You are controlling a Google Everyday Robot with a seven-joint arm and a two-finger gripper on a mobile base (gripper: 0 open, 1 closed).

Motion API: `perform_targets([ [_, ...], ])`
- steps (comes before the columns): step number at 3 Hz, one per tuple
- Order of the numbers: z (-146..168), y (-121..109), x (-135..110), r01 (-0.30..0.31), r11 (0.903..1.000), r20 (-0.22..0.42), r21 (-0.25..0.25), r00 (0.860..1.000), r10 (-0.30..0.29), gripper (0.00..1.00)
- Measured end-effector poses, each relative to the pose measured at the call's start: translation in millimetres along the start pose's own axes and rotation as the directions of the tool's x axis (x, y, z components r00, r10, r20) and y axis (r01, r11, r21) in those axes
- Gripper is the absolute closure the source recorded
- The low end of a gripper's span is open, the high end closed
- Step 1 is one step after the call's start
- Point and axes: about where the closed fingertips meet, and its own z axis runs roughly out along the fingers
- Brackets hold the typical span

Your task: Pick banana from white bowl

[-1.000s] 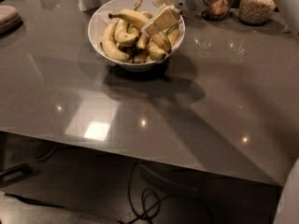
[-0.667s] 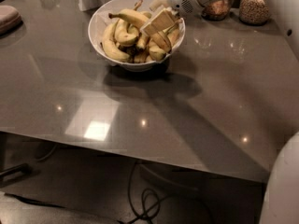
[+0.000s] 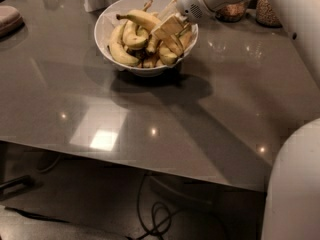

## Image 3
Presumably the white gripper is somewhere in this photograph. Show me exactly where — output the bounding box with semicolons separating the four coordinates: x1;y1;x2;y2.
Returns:
151;0;251;55

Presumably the small centre yellow banana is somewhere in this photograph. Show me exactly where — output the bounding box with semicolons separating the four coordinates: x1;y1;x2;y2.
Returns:
145;35;159;55

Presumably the round glass jar of nuts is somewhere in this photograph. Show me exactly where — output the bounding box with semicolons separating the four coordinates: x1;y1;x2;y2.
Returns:
215;2;248;23

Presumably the white ceramic bowl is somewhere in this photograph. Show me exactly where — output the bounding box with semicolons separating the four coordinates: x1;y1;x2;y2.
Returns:
94;0;198;77

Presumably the black chair leg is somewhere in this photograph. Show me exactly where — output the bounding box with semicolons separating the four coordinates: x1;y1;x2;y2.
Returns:
0;175;34;194

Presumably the curved middle yellow banana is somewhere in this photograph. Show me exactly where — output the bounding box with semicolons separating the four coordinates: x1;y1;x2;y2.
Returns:
122;0;154;50

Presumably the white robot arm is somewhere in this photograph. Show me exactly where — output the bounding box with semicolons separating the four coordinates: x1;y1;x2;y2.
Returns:
160;0;320;240

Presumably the glass jar of pale cereal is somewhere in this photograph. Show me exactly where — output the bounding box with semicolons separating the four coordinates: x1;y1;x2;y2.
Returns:
256;0;282;27

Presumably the beige cushion pad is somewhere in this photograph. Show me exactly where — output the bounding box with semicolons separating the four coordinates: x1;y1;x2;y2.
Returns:
0;5;24;37

